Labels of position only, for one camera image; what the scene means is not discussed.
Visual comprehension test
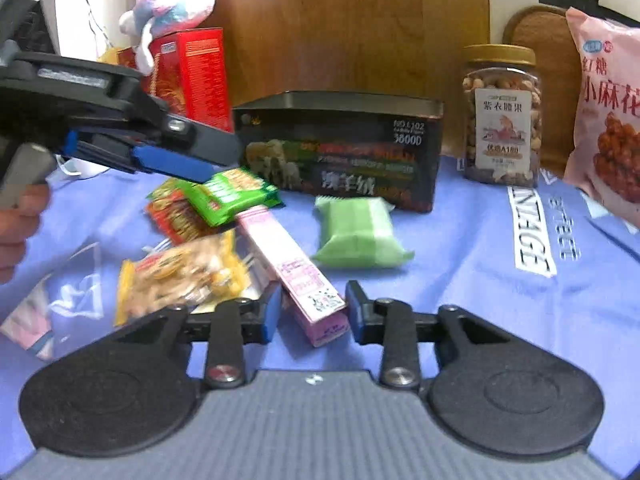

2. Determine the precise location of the red gift box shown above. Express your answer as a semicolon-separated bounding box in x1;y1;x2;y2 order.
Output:
117;27;236;133

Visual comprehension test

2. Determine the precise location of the blue printed cloth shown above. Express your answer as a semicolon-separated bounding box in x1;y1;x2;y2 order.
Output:
0;152;640;480

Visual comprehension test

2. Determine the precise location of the long pink box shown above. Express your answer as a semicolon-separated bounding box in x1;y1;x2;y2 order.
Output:
235;205;349;348

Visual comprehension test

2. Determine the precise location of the dark green snack packet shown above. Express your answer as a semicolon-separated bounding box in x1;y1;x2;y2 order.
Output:
177;167;285;227

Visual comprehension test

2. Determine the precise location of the clear nut jar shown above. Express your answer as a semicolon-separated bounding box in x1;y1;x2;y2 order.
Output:
461;44;543;188

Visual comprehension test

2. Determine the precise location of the black tin box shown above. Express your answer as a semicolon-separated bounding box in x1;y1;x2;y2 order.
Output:
232;91;445;213

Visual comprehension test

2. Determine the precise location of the pink and blue plush toy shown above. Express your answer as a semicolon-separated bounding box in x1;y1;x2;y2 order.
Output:
119;0;222;73

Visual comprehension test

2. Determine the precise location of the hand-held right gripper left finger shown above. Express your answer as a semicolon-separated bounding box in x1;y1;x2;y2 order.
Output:
112;280;284;390

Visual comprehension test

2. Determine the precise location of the red orange snack packet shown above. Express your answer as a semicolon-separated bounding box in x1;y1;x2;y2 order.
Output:
145;177;226;246

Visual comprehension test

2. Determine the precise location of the person's left hand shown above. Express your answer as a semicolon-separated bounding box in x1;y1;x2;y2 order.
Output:
0;184;52;285

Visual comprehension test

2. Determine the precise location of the yellow snack packet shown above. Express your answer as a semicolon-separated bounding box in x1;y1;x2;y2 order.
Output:
115;232;251;326

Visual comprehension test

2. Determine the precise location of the light green packet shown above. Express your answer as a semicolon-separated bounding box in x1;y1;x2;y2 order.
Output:
311;195;415;270

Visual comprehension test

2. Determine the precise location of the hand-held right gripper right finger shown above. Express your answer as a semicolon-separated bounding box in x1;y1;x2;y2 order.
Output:
346;280;501;390

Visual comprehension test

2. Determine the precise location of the wooden panel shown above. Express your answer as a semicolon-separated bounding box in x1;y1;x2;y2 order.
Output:
200;0;491;171

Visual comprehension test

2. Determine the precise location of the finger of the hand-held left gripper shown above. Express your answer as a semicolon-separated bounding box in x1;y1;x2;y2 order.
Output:
145;109;244;167
65;130;217;184

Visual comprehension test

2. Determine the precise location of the wooden cutting board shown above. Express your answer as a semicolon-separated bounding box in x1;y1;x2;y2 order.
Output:
502;5;583;176

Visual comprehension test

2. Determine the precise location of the pink snack bag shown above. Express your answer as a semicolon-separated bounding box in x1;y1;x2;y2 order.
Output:
562;7;640;233

